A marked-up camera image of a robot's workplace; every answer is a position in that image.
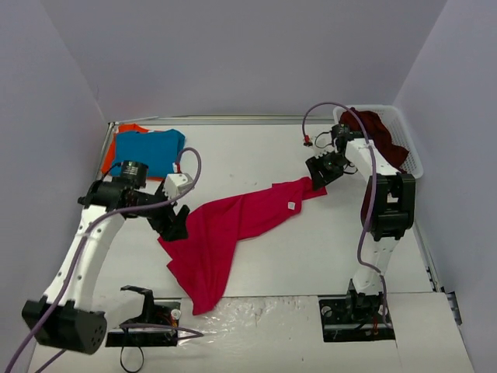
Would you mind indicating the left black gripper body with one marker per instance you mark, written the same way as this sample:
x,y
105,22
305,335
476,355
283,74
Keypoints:
x,y
164,215

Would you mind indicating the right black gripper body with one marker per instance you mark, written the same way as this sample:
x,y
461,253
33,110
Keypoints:
x,y
324,166

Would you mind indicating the magenta t shirt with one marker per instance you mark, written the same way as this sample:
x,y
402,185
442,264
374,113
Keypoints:
x,y
201,264

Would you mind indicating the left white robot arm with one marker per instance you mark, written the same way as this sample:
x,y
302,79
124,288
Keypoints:
x,y
68,316

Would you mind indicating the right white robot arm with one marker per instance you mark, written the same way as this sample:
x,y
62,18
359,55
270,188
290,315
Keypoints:
x,y
387,213

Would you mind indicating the dark red t shirt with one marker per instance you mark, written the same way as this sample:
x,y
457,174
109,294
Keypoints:
x,y
381,136

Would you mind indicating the blue folded t shirt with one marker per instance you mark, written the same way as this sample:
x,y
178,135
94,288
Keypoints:
x,y
174,143

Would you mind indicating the white plastic basket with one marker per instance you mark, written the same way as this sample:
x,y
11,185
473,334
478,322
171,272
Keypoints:
x,y
404,143

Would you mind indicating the orange folded t shirt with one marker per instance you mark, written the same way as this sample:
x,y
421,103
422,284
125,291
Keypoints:
x,y
136,143

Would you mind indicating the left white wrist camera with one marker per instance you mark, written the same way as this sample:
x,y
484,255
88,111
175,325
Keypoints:
x,y
176,184

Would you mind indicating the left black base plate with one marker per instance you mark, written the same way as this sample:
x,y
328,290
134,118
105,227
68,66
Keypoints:
x,y
166,312

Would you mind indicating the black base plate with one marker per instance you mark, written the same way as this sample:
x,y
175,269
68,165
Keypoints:
x,y
341,324
166,312

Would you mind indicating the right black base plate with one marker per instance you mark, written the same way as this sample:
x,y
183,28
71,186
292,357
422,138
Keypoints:
x,y
341,324

